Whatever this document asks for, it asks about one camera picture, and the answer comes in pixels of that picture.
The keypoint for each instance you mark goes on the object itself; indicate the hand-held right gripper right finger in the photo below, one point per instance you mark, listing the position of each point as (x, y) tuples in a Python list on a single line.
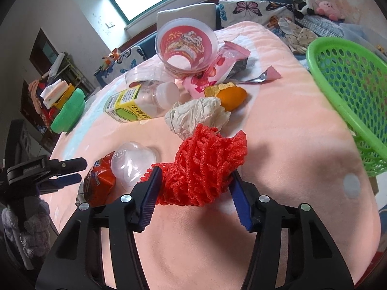
[(240, 201)]

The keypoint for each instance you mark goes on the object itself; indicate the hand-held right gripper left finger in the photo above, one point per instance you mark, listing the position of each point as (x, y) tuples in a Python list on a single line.
[(149, 201)]

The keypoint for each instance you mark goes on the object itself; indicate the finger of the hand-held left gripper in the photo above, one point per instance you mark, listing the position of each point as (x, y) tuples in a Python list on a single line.
[(72, 163), (68, 180)]

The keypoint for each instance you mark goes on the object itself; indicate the orange snack packet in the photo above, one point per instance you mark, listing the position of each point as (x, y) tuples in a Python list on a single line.
[(99, 184)]

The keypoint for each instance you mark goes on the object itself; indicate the clear plastic dome lid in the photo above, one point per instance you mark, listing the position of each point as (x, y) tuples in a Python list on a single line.
[(133, 163)]

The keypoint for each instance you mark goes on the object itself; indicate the red foam fruit net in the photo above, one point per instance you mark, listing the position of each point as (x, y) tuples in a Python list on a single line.
[(205, 163)]

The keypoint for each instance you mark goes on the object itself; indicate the clear bottle with yellow label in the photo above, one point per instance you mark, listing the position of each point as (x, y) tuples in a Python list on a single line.
[(127, 105)]

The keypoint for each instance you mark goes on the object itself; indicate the white tissue paper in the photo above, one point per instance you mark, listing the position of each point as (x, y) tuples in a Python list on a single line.
[(193, 114)]

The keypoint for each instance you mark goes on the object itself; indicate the orange peel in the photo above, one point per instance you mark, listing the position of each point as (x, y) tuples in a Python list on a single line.
[(232, 96)]

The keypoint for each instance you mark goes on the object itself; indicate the silver foil wrapper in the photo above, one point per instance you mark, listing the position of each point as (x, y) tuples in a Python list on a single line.
[(266, 75)]

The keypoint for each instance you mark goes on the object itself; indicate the pink biscuit wrapper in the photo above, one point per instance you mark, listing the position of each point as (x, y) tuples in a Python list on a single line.
[(208, 75)]

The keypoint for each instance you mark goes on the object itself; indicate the green plastic basket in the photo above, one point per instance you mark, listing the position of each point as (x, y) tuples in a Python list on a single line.
[(332, 75)]

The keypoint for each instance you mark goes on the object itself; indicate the person's left hand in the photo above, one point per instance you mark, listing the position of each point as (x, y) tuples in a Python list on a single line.
[(36, 232)]

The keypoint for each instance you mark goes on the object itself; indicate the green cushion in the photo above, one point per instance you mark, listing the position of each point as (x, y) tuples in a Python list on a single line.
[(68, 111)]

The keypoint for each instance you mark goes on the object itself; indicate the white orange tissue pack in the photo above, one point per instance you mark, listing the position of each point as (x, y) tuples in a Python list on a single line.
[(54, 92)]

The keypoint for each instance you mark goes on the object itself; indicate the metal rack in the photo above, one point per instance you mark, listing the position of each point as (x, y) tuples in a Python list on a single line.
[(71, 69)]

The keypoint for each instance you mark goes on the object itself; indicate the pink blanket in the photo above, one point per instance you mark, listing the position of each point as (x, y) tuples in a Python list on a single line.
[(302, 127)]

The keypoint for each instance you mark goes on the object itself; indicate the orange fox plush toy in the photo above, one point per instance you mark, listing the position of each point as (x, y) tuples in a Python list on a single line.
[(108, 59)]

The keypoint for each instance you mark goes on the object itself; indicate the small butterfly pillow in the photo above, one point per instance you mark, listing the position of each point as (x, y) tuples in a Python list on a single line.
[(130, 60)]

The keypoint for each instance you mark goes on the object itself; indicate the dark wooden cabinet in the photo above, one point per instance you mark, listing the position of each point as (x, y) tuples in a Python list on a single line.
[(42, 48)]

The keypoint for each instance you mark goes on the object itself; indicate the beige patterned clothing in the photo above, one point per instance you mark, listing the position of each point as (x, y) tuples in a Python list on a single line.
[(297, 36)]

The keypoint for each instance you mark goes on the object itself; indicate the large butterfly pillow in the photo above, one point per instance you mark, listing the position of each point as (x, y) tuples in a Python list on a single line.
[(248, 9)]

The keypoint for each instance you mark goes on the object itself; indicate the blue white patterned pillow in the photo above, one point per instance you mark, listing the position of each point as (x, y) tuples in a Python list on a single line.
[(323, 25)]

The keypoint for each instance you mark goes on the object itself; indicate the clear storage bin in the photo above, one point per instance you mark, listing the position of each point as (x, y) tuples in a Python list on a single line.
[(365, 36)]

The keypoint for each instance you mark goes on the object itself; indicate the pink plush toy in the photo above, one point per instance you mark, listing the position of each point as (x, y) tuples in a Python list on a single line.
[(328, 10)]

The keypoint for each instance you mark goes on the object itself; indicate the wall switch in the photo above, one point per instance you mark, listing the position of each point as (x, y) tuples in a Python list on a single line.
[(111, 24)]

